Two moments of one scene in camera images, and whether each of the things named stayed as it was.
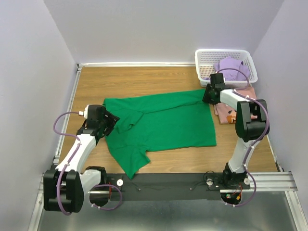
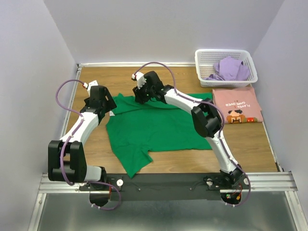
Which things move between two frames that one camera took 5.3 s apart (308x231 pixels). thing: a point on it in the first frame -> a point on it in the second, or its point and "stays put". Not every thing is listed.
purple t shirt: x=231 y=74 stays put
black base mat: x=171 y=186 stays put
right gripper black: x=205 y=98 -> x=138 y=96
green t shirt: x=157 y=122 stays put
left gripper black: x=111 y=119 -> x=110 y=103
